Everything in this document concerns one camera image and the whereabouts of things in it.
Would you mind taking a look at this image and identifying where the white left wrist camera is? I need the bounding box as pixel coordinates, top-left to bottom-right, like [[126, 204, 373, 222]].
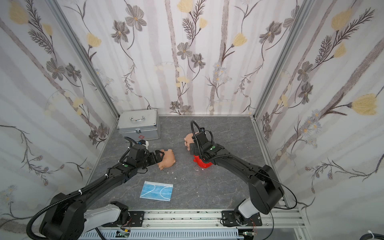
[[138, 140, 149, 149]]

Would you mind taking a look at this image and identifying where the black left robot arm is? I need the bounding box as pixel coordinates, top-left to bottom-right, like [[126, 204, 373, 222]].
[[39, 144, 165, 240]]

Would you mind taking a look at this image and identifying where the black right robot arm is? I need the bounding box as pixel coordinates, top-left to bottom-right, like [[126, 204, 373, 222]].
[[190, 132, 285, 226]]

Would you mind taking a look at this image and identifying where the pink piggy bank rear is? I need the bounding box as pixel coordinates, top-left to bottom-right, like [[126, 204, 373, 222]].
[[184, 133, 197, 152]]

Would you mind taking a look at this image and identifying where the blue surgical face mask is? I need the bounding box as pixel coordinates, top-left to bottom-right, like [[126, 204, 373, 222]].
[[140, 181, 174, 202]]

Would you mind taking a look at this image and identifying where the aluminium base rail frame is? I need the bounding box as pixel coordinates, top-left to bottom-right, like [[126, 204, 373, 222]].
[[78, 205, 310, 240]]

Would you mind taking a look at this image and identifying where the small green circuit board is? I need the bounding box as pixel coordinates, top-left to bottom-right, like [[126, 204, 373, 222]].
[[115, 230, 131, 238]]

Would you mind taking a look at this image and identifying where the tan piggy bank front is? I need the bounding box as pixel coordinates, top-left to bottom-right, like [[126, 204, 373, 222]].
[[158, 149, 176, 171]]

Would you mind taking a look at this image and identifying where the red piggy bank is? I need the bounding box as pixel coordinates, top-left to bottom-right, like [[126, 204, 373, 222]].
[[194, 156, 213, 169]]

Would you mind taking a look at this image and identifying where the silver metal first aid case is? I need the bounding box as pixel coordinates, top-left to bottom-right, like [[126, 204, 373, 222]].
[[117, 109, 161, 141]]

